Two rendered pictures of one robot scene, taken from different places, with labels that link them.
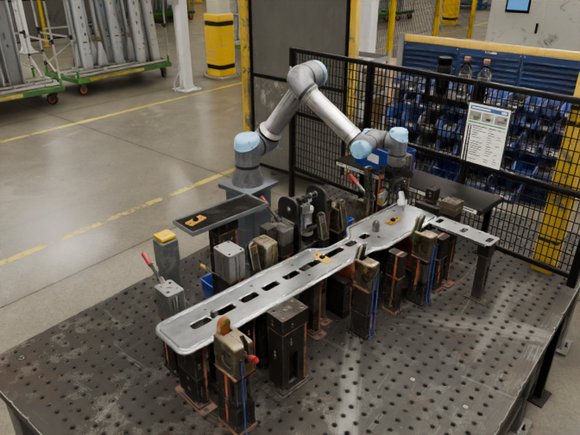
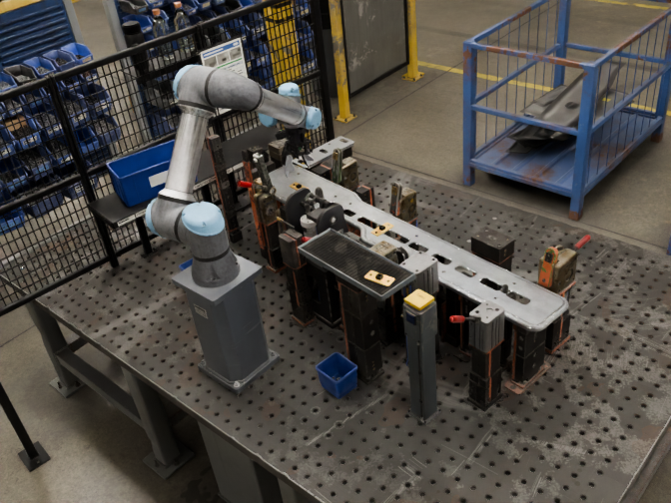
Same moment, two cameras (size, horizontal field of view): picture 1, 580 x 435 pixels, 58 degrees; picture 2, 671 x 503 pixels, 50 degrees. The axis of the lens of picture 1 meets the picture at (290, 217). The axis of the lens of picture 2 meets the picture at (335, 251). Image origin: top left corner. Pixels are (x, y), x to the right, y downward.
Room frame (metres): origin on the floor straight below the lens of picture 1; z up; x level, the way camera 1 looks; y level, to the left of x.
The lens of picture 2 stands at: (1.70, 1.98, 2.42)
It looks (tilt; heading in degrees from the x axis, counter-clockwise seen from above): 35 degrees down; 276
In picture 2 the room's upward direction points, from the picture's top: 7 degrees counter-clockwise
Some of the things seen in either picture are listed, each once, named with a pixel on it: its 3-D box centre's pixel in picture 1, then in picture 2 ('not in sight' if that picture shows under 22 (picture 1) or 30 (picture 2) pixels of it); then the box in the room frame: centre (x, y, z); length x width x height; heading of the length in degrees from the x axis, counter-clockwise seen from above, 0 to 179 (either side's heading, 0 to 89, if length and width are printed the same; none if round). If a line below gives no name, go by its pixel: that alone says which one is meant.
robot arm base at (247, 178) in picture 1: (248, 173); (213, 259); (2.27, 0.20, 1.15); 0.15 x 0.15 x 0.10
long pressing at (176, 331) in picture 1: (319, 261); (387, 232); (1.73, -0.12, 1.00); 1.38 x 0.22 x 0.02; 134
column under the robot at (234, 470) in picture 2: not in sight; (257, 434); (2.27, 0.20, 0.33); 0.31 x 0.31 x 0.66; 51
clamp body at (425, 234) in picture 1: (421, 267); (349, 199); (1.89, -0.57, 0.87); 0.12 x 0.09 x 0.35; 44
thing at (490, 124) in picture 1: (485, 135); (226, 77); (2.39, -0.93, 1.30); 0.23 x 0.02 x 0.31; 44
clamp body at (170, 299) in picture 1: (173, 329); (485, 356); (1.46, 0.41, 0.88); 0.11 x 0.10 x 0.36; 44
